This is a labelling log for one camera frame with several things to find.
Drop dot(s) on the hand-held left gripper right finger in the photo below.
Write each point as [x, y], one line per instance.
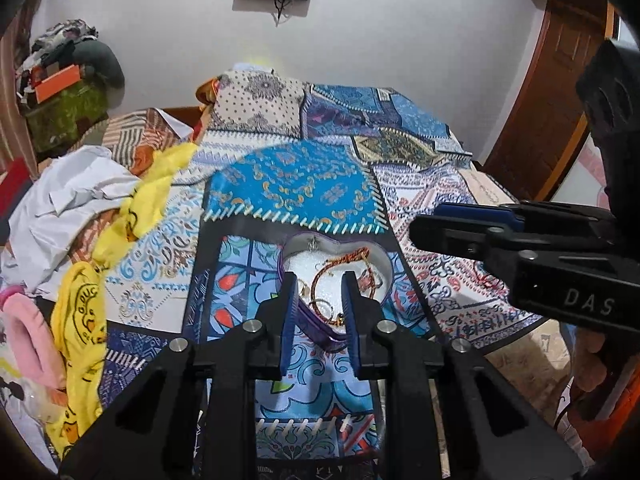
[350, 320]

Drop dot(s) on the white heart-print sliding door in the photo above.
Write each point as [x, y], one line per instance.
[585, 175]

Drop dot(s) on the purple heart-shaped tin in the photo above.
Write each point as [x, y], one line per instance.
[300, 265]

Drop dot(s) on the white cloth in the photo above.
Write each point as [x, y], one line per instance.
[65, 210]

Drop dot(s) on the pile of clothes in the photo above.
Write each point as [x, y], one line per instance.
[62, 35]

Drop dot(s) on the wooden door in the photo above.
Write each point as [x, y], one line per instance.
[545, 110]

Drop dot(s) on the person's right hand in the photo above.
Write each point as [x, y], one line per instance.
[590, 370]

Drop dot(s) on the red box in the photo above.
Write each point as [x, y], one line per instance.
[15, 185]

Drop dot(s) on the orange striped bedding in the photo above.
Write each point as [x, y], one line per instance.
[145, 135]

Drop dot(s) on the gold bangle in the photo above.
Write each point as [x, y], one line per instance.
[324, 312]

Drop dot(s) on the striped brown curtain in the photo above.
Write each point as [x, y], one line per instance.
[20, 85]

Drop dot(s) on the orange box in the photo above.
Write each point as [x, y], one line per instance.
[57, 82]

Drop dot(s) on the grey bag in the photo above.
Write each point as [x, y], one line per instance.
[102, 62]

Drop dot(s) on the pink cloth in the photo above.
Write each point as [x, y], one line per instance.
[30, 335]

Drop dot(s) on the yellow printed cloth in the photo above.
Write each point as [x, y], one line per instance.
[80, 310]

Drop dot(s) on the patchwork blanket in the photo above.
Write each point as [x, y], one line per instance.
[300, 185]

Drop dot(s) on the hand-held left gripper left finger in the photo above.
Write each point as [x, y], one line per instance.
[289, 320]

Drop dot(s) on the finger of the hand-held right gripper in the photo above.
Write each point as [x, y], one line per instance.
[450, 237]
[480, 214]

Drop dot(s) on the yellow pillow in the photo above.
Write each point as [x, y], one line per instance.
[257, 66]

